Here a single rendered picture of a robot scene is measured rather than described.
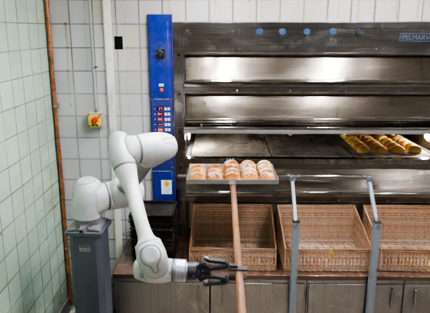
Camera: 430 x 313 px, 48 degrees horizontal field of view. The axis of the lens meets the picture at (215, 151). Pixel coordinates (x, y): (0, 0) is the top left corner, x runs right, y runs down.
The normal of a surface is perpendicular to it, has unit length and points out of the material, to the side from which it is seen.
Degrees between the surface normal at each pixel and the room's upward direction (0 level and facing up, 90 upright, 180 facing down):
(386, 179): 70
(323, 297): 91
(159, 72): 90
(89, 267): 90
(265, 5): 90
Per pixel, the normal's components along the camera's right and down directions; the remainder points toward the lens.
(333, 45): -0.02, 0.25
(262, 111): -0.02, -0.11
